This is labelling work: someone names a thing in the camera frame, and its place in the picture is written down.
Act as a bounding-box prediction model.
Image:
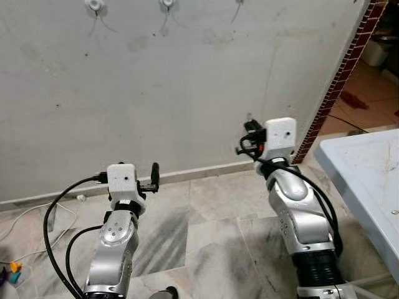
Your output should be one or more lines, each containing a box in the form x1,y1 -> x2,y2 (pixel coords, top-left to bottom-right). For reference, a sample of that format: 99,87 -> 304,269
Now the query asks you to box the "black robot left foot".
148,286 -> 180,299

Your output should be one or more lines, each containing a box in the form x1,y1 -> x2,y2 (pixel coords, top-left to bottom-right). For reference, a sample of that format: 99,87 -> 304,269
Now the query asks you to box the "light blue table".
314,129 -> 399,284

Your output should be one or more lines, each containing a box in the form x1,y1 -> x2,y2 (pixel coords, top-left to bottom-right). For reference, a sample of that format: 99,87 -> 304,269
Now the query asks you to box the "white container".
362,37 -> 390,68

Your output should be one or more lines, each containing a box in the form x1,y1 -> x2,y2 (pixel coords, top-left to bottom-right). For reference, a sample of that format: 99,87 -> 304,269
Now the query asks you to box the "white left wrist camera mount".
107,163 -> 137,201

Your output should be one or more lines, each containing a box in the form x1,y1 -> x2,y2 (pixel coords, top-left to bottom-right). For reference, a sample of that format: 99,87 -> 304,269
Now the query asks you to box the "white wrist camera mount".
261,118 -> 298,160
107,163 -> 137,201

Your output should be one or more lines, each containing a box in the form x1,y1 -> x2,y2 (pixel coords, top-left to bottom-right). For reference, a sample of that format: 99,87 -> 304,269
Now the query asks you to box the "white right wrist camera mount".
261,118 -> 298,160

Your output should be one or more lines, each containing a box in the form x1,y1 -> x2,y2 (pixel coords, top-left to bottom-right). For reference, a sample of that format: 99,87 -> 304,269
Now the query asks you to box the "black cable on orange tiles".
327,114 -> 368,133

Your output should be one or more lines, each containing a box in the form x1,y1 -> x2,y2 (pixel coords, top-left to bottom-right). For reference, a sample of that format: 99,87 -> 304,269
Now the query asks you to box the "short black left arm cable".
65,224 -> 105,298

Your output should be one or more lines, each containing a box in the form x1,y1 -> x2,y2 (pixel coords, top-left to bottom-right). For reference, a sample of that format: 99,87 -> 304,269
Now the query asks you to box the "long black left arm cable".
42,174 -> 110,299

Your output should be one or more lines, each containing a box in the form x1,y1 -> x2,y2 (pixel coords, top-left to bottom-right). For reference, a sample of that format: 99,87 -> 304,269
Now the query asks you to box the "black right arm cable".
237,134 -> 344,257

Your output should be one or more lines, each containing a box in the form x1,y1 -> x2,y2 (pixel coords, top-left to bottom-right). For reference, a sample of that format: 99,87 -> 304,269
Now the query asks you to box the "thin white floor cable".
0,202 -> 79,259

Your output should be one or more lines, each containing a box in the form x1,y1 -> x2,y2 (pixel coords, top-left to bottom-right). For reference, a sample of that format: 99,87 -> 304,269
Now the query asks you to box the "thick white cable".
346,274 -> 399,299

